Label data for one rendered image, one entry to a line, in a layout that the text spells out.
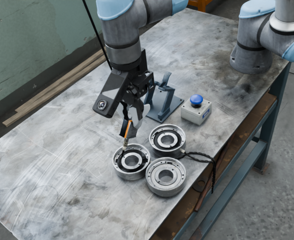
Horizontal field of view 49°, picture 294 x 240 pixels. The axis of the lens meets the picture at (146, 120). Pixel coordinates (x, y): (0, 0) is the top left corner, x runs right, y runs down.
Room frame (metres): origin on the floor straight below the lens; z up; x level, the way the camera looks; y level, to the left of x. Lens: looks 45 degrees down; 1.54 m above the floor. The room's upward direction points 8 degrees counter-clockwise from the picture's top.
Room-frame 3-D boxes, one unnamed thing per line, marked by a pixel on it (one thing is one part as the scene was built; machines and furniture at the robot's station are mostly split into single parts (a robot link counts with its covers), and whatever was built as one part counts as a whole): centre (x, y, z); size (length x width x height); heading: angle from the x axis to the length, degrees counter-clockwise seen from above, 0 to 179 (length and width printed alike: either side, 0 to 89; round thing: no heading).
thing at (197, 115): (0.74, -0.16, 0.82); 0.08 x 0.07 x 0.05; 136
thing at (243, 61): (0.98, -0.41, 0.85); 0.15 x 0.15 x 0.10
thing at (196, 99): (0.74, -0.16, 0.85); 0.04 x 0.04 x 0.05
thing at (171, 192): (0.50, -0.03, 0.82); 0.10 x 0.10 x 0.04
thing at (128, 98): (0.63, 0.02, 1.07); 0.09 x 0.08 x 0.12; 137
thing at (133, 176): (0.57, 0.06, 0.82); 0.10 x 0.10 x 0.04
